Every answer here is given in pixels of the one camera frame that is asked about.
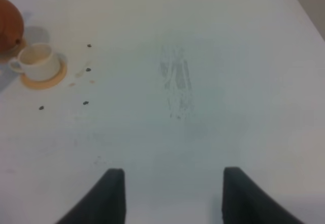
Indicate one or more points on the orange coaster front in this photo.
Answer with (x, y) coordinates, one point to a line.
(46, 84)

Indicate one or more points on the white teacup front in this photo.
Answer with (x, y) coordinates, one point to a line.
(37, 62)

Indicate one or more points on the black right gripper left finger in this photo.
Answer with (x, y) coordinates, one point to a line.
(104, 203)

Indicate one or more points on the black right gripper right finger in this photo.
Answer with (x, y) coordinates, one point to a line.
(243, 201)

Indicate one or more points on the orange coaster rear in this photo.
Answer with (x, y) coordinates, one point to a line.
(6, 56)

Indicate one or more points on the orange coaster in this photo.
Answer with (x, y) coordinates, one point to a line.
(6, 56)
(46, 84)

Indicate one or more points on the brown clay teapot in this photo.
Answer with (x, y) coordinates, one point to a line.
(12, 26)

